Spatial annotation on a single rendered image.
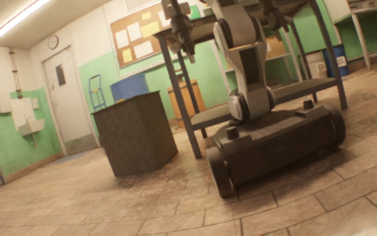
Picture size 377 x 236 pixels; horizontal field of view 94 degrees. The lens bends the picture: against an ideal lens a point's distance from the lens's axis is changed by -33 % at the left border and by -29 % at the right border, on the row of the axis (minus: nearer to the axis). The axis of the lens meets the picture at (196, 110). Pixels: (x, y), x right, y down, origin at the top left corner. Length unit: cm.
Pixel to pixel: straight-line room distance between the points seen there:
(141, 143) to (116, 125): 22
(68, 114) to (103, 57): 135
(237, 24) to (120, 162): 121
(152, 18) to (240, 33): 313
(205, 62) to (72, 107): 263
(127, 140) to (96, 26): 314
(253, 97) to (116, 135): 98
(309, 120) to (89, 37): 407
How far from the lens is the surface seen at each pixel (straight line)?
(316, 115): 96
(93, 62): 435
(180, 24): 102
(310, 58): 356
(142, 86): 339
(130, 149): 163
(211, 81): 371
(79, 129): 465
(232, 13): 101
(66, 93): 475
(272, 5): 114
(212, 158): 83
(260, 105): 107
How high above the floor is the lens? 41
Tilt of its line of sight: 4 degrees down
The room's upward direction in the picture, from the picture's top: 18 degrees counter-clockwise
